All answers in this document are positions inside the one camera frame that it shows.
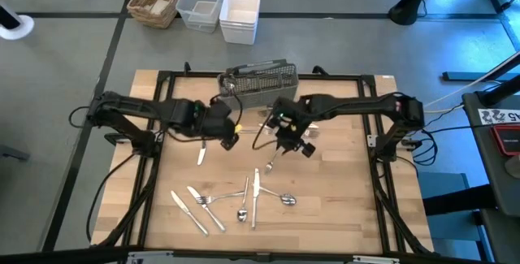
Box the black table leg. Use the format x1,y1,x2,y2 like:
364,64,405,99
441,50,520,83

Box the black bar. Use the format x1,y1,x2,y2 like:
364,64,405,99
422,184,499,217

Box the grey plastic cutlery basket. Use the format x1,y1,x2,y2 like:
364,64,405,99
217,58,301,110

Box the white round floor stand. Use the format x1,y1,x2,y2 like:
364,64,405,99
0,2,36,41

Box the black floor cable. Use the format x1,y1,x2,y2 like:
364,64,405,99
84,149,141,244

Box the white cable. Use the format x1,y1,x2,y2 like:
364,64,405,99
418,67,520,114

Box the grey round object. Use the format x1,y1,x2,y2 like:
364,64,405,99
503,161,520,180

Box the white printed label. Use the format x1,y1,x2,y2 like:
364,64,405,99
478,108,520,126

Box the blue-grey seat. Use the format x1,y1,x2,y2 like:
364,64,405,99
417,171,484,243

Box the red and black device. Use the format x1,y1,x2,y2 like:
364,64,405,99
489,124,520,158

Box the beige card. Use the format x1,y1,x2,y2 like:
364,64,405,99
149,0,170,15

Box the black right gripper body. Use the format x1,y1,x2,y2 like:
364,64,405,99
271,96,310,143

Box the black cable with yellow tag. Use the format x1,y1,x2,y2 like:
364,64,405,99
251,111,296,151
209,87,245,135

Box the black power plug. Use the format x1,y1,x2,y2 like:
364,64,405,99
400,136,423,152

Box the wicker basket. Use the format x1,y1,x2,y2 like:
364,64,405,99
126,0,184,29

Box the black side table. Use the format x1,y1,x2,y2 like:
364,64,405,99
461,91,520,219

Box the black cable bundle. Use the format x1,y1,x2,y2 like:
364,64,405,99
404,121,440,167

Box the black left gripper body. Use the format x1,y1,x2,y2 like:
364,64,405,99
201,100,239,139

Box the white plastic bin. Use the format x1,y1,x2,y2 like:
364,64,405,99
219,0,262,45

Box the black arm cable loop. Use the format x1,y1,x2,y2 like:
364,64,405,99
67,104,93,129

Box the grey floor object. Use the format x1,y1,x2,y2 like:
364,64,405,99
0,143,32,162

